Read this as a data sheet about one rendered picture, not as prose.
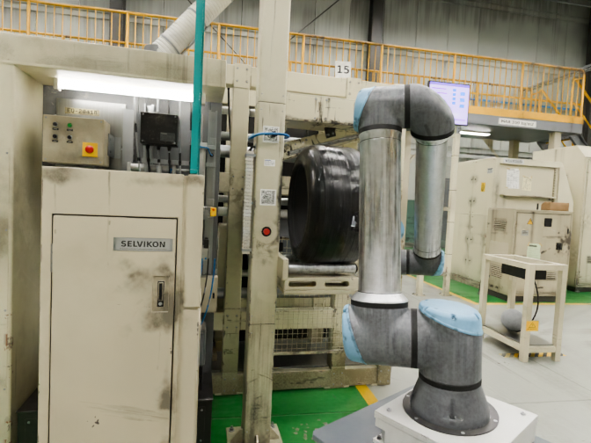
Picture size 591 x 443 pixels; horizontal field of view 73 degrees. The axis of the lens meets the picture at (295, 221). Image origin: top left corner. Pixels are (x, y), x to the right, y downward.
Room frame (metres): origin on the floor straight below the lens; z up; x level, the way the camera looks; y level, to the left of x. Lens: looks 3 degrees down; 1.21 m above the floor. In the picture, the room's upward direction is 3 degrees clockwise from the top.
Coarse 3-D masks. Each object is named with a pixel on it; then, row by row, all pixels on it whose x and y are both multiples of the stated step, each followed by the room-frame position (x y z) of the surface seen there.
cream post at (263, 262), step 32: (288, 0) 1.87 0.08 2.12; (288, 32) 1.87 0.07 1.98; (256, 96) 1.93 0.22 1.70; (256, 128) 1.88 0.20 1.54; (256, 160) 1.84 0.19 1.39; (256, 192) 1.84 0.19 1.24; (256, 224) 1.84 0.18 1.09; (256, 256) 1.84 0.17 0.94; (256, 288) 1.85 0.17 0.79; (256, 320) 1.85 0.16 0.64; (256, 352) 1.85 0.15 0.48; (256, 384) 1.85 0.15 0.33; (256, 416) 1.85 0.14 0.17
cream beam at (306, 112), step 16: (288, 96) 2.14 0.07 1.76; (304, 96) 2.16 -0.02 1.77; (320, 96) 2.18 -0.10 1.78; (288, 112) 2.14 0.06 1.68; (304, 112) 2.16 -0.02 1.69; (320, 112) 2.18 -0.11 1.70; (336, 112) 2.20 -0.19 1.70; (352, 112) 2.22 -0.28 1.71; (304, 128) 2.38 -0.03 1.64; (320, 128) 2.36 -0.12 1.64; (336, 128) 2.32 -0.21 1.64; (352, 128) 2.31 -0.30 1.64
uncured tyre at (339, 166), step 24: (312, 168) 1.78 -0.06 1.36; (336, 168) 1.76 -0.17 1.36; (288, 192) 2.17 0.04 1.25; (312, 192) 1.73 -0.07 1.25; (336, 192) 1.71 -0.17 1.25; (288, 216) 2.17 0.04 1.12; (312, 216) 1.73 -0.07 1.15; (336, 216) 1.71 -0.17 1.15; (312, 240) 1.76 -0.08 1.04; (336, 240) 1.75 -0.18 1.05
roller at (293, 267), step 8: (288, 264) 1.81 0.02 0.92; (296, 264) 1.82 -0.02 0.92; (304, 264) 1.83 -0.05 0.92; (312, 264) 1.84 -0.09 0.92; (320, 264) 1.85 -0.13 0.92; (328, 264) 1.86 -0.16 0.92; (336, 264) 1.87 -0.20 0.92; (344, 264) 1.88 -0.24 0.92; (352, 264) 1.89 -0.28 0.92; (304, 272) 1.84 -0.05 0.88; (312, 272) 1.84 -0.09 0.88; (320, 272) 1.85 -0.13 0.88; (328, 272) 1.86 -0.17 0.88; (336, 272) 1.87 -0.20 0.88; (344, 272) 1.87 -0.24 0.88; (352, 272) 1.88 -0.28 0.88
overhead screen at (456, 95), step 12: (432, 84) 5.32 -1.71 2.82; (444, 84) 5.36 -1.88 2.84; (456, 84) 5.39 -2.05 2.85; (468, 84) 5.42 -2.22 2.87; (444, 96) 5.36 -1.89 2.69; (456, 96) 5.39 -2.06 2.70; (468, 96) 5.42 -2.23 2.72; (456, 108) 5.39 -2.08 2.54; (468, 108) 5.42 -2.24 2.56; (456, 120) 5.40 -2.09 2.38
